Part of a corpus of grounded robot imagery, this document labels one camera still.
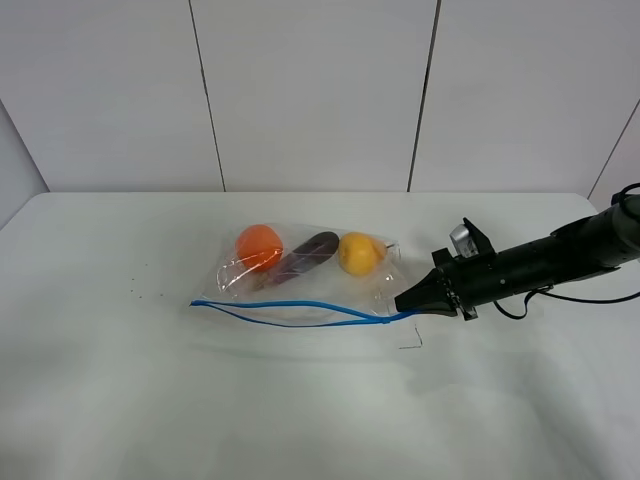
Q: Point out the purple eggplant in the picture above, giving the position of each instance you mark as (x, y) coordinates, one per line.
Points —
(312, 253)

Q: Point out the yellow pear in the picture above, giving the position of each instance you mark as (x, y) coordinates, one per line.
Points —
(360, 254)

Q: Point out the orange fruit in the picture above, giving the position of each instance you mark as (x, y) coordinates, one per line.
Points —
(259, 248)

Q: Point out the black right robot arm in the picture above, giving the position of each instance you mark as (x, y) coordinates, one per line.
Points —
(583, 249)

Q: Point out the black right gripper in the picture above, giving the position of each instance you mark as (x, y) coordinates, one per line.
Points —
(454, 283)

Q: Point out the clear zip bag blue seal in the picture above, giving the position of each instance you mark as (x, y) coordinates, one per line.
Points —
(326, 296)

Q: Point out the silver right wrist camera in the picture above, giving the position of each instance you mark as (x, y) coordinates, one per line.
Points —
(463, 242)

